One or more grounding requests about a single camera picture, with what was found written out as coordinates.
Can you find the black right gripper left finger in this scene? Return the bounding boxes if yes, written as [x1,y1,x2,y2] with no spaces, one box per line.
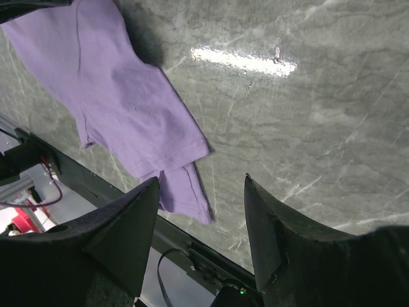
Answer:
[1,178,159,306]

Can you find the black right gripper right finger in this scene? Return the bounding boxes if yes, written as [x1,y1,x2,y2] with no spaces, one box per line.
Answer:
[244,176,408,306]

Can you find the purple t shirt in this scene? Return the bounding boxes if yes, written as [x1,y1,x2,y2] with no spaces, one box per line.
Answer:
[2,1,212,224]

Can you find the aluminium frame rail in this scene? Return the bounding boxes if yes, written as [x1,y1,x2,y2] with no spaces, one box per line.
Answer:
[0,114,49,231]

